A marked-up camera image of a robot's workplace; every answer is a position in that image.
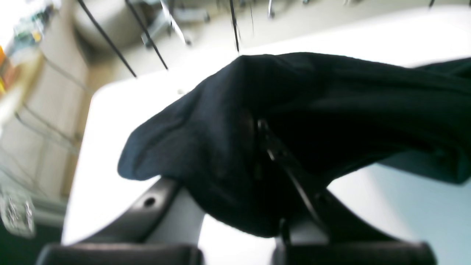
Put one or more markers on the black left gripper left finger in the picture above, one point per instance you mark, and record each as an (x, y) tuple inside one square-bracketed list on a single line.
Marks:
[(162, 227)]

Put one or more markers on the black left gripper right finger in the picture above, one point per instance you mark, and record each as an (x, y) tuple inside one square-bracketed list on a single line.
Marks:
[(315, 228)]

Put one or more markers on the black T-shirt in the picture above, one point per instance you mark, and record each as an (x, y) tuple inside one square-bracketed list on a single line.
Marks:
[(335, 114)]

